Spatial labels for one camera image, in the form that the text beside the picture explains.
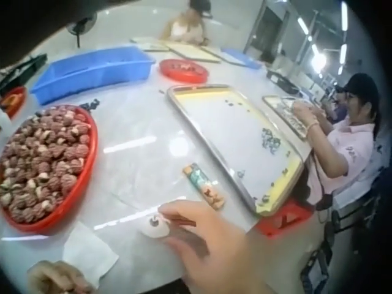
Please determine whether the blue flat tray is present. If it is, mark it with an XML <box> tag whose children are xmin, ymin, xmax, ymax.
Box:
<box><xmin>220</xmin><ymin>47</ymin><xmax>263</xmax><ymax>69</ymax></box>

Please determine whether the heap of dark pieces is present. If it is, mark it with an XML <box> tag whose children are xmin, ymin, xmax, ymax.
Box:
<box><xmin>80</xmin><ymin>98</ymin><xmax>102</xmax><ymax>111</ymax></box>

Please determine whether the black standing fan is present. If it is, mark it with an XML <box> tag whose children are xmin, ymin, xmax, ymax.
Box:
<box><xmin>64</xmin><ymin>11</ymin><xmax>98</xmax><ymax>48</ymax></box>

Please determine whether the blue plastic crate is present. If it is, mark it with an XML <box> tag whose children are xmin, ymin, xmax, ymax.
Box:
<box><xmin>29</xmin><ymin>45</ymin><xmax>156</xmax><ymax>105</ymax></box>

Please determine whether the red oval tray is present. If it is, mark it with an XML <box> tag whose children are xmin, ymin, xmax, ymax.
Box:
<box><xmin>0</xmin><ymin>104</ymin><xmax>99</xmax><ymax>233</ymax></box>

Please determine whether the white paper sheet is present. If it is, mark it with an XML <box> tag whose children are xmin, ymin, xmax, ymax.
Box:
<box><xmin>62</xmin><ymin>221</ymin><xmax>119</xmax><ymax>288</ymax></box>

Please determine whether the red plastic stool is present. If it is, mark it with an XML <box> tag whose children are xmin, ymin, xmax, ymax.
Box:
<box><xmin>255</xmin><ymin>200</ymin><xmax>315</xmax><ymax>239</ymax></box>

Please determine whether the small white round piece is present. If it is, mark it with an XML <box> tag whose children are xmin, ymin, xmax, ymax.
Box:
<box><xmin>141</xmin><ymin>215</ymin><xmax>172</xmax><ymax>239</ymax></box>

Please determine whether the cluster of small dark pieces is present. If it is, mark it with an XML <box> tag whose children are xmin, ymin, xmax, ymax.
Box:
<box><xmin>260</xmin><ymin>127</ymin><xmax>284</xmax><ymax>156</ymax></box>

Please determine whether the metal tray with white paper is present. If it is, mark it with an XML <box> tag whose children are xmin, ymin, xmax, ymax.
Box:
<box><xmin>165</xmin><ymin>83</ymin><xmax>305</xmax><ymax>217</ymax></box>

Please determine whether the black tray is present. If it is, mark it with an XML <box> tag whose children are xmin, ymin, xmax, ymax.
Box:
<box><xmin>0</xmin><ymin>53</ymin><xmax>48</xmax><ymax>94</ymax></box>

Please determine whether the small red basket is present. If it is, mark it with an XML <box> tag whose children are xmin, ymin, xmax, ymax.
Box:
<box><xmin>0</xmin><ymin>86</ymin><xmax>28</xmax><ymax>119</ymax></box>

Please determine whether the person's left hand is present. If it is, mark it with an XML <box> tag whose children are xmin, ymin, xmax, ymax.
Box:
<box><xmin>26</xmin><ymin>260</ymin><xmax>96</xmax><ymax>294</ymax></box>

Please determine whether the person's right hand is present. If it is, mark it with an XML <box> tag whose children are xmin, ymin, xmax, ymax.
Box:
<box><xmin>159</xmin><ymin>200</ymin><xmax>278</xmax><ymax>294</ymax></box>

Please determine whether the metal tray with small parts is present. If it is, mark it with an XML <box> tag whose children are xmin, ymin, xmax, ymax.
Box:
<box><xmin>262</xmin><ymin>94</ymin><xmax>310</xmax><ymax>141</ymax></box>

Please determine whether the colourful printed lighter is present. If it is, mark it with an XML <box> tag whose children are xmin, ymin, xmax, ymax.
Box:
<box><xmin>182</xmin><ymin>163</ymin><xmax>222</xmax><ymax>211</ymax></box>

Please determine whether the row of flat trays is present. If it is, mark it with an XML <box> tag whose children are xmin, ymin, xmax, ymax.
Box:
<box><xmin>130</xmin><ymin>37</ymin><xmax>230</xmax><ymax>64</ymax></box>

